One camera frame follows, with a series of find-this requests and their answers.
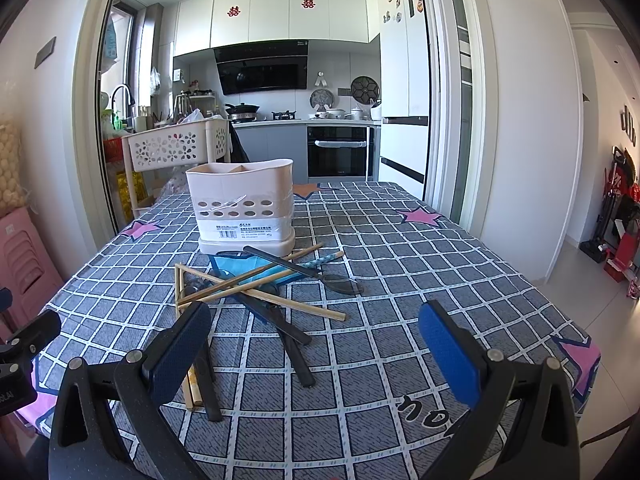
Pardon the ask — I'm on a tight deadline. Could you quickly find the grey checked tablecloth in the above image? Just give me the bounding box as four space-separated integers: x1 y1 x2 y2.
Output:
35 182 601 479

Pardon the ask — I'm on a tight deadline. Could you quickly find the black built-in oven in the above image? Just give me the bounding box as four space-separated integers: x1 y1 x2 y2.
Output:
307 126 370 179

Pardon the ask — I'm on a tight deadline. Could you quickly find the black range hood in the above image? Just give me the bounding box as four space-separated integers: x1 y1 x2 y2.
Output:
214 39 309 96

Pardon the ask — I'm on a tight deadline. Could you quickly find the black kitchen faucet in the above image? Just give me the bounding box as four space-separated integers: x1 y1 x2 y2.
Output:
111 84 136 119

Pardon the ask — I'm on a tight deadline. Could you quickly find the beige flower-pattern trolley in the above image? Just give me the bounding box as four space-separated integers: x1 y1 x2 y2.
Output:
120 117 232 219

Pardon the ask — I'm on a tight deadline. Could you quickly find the black hanging bag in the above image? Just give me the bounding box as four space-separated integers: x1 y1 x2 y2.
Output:
229 124 250 164

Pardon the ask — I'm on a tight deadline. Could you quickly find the white refrigerator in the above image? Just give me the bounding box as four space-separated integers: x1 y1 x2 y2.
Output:
378 0 431 200

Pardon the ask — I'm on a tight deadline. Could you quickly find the black wok on stove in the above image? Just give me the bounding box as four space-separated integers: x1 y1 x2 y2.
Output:
224 103 259 122

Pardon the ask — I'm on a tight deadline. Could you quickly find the pink plastic stool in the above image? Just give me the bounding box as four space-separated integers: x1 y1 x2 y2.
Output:
1 207 63 332

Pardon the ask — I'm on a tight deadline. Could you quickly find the round black wall pan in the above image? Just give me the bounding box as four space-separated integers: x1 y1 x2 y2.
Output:
350 76 381 105

